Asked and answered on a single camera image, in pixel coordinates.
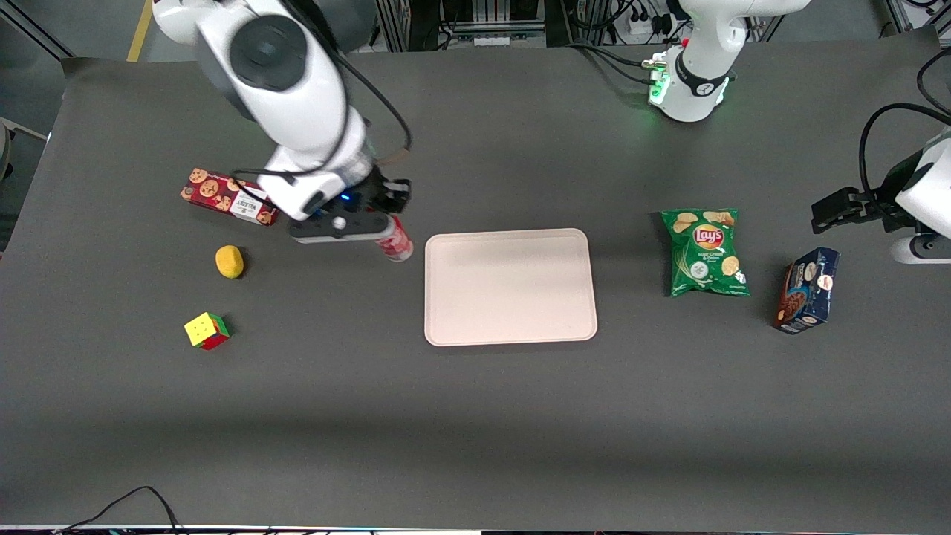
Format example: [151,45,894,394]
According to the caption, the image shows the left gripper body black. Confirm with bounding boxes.
[858,195,903,228]

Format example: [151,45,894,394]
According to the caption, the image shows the green Lay's chips bag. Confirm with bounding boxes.
[660,208,751,299]

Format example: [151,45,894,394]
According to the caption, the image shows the blue chocolate cookie box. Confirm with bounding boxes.
[773,247,841,335]

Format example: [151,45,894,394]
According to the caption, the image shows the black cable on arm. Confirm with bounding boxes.
[286,0,413,179]
[859,103,951,216]

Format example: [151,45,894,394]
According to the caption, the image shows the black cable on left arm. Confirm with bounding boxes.
[859,103,951,216]

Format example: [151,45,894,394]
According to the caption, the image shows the yellow lemon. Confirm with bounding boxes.
[215,244,245,280]

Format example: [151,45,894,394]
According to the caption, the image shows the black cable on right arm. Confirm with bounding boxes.
[286,0,413,179]

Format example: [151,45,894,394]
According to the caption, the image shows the red cookie box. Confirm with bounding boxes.
[180,168,279,227]

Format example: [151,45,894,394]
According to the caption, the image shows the aluminium equipment rack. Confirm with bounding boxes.
[375,0,548,53]

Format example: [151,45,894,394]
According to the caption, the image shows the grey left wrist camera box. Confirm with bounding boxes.
[890,233,951,265]

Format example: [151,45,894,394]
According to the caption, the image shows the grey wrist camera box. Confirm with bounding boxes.
[890,233,951,265]
[288,210,393,244]

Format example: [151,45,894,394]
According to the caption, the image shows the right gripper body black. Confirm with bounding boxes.
[338,175,389,218]

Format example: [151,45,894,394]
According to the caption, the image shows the white power strip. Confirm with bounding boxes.
[618,0,675,39]

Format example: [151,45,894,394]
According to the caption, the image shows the yellow floor tape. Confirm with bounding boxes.
[126,0,155,64]

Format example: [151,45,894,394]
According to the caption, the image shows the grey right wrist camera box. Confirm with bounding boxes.
[288,210,393,244]

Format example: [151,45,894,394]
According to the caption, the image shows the white rectangular tray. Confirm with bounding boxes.
[423,228,599,348]

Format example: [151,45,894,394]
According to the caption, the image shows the red soda can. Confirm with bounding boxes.
[375,215,415,263]

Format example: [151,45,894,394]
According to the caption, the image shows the Rubik's cube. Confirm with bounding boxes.
[184,311,231,351]

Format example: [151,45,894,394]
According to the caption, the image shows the black looped cable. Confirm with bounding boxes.
[917,48,951,114]

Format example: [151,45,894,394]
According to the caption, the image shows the thin black cable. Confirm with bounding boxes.
[51,485,188,535]

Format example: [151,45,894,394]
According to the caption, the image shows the black cables at arm base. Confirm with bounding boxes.
[566,39,668,85]

